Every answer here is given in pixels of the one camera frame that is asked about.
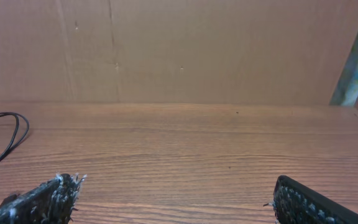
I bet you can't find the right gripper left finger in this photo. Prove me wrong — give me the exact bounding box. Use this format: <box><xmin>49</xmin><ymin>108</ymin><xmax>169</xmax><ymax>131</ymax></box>
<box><xmin>0</xmin><ymin>174</ymin><xmax>86</xmax><ymax>224</ymax></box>

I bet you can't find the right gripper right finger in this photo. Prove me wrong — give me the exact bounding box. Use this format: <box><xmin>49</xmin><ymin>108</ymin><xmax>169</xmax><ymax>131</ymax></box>
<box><xmin>267</xmin><ymin>175</ymin><xmax>358</xmax><ymax>224</ymax></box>

